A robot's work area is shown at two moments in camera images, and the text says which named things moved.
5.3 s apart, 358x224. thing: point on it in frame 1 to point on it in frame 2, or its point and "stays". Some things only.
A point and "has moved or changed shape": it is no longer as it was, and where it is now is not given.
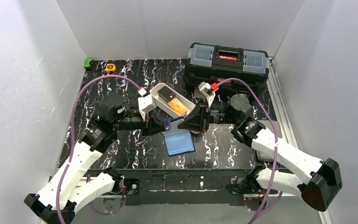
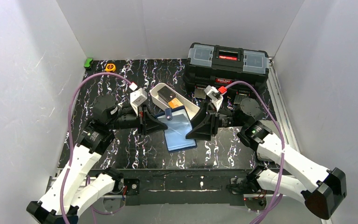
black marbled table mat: x=141 y=115 stays
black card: x=166 y=93 stays
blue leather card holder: x=178 y=141 has moved or changed shape
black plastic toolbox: x=216 y=64 stays
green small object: x=88 y=62 stays
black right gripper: x=203 y=118 to x=213 y=122
